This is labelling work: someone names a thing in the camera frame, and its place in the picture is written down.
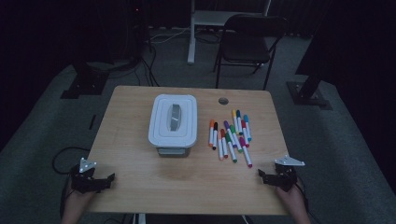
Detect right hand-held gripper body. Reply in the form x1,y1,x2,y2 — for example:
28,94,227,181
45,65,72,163
264,155,306,192

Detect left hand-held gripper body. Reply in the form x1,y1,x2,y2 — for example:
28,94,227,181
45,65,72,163
69,157,108,194

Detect magenta cap marker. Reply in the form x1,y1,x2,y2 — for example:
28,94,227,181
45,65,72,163
238,136,254,169

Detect dark green cap marker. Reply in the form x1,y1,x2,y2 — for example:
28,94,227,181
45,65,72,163
225,133,238,164

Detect light blue cap marker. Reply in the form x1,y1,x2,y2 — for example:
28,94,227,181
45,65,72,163
243,114,252,143

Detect peach cap marker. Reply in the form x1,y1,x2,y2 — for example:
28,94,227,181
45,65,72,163
217,130,224,161

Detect light green cap marker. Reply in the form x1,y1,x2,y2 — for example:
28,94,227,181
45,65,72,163
229,124,244,154

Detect dark blue cap marker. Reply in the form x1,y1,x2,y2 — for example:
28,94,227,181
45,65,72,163
235,109,244,136

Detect purple cap marker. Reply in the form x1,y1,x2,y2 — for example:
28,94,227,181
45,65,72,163
223,120,238,148

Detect yellow cap marker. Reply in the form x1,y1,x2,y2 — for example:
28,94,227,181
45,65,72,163
231,109,240,135

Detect orange cap marker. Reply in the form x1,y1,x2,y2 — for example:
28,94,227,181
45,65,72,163
208,119,216,147

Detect brown transparent storage box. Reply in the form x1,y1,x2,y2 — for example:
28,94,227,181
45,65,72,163
156,145,191,159

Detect white box lid grey handle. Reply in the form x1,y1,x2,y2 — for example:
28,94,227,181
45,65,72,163
148,93,199,149

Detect person's left hand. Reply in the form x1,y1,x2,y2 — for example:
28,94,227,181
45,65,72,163
65,186,96,208

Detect person's right hand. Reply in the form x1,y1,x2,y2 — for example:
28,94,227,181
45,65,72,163
275,182,309,214

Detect black metal stand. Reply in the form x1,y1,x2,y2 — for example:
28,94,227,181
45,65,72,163
286,69,333,110
60,60,110,100

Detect black folding chair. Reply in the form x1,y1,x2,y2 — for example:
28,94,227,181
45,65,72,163
213,13,289,91

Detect dark equipment with red light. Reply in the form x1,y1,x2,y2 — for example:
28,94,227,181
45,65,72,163
122,0,151,63

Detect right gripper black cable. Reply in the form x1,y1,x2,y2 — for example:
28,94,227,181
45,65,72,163
293,181,313,218

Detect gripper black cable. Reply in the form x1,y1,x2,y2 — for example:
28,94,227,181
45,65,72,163
51,147,92,175
293,181,313,218

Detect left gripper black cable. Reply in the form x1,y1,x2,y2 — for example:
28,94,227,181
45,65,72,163
51,147,92,175

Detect black floor cables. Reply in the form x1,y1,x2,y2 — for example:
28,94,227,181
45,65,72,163
136,43,161,88

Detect white floor cable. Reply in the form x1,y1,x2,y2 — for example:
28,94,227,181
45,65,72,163
148,26,191,45

